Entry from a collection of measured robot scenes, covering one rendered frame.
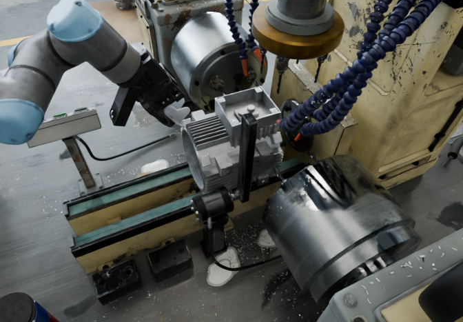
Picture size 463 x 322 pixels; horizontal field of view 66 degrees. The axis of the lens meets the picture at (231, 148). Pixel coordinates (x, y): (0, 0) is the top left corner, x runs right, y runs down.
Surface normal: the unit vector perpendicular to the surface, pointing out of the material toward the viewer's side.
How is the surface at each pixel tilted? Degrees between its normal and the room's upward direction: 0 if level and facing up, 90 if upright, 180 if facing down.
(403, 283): 0
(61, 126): 56
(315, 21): 0
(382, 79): 90
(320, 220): 36
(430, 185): 0
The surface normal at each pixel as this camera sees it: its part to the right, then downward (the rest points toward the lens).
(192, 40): -0.55, -0.32
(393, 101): -0.91, 0.30
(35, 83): 0.73, -0.42
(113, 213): 0.42, 0.69
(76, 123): 0.37, 0.21
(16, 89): 0.43, -0.56
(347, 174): 0.18, -0.70
